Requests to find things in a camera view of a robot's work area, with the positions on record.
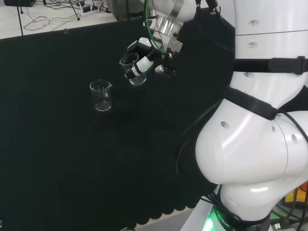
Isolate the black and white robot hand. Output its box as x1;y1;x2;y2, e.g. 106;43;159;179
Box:
119;37;184;80

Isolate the small clear glass beaker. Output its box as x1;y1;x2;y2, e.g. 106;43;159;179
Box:
119;52;147;87

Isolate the clear glass beaker with spout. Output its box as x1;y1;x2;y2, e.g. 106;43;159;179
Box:
89;80;113;112

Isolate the white power strip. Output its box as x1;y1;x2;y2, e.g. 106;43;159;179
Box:
80;5;114;17

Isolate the black tripod leg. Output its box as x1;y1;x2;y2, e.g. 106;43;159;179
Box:
68;0;81;20

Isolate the black bench cloth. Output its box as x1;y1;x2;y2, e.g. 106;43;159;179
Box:
0;6;308;231

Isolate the black box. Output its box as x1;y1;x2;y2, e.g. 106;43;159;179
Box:
3;0;37;8

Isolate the yellow stop button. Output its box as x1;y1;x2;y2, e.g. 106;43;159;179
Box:
285;185;308;208

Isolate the green cable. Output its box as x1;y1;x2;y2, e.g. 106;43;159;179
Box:
143;0;169;55

